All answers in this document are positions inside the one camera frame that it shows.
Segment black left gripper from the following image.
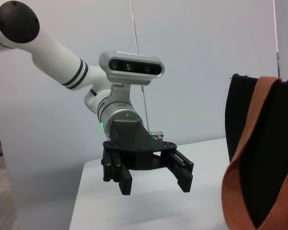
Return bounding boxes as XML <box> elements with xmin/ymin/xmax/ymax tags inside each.
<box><xmin>101</xmin><ymin>119</ymin><xmax>194</xmax><ymax>196</ymax></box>

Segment black food bag orange handles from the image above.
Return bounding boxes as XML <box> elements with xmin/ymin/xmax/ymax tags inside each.
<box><xmin>222</xmin><ymin>73</ymin><xmax>288</xmax><ymax>230</ymax></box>

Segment black cable with silver plugs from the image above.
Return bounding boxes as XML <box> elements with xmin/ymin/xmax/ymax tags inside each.
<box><xmin>147</xmin><ymin>129</ymin><xmax>165</xmax><ymax>141</ymax></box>

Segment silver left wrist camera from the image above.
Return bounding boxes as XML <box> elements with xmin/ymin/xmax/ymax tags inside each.
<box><xmin>98</xmin><ymin>50</ymin><xmax>165</xmax><ymax>86</ymax></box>

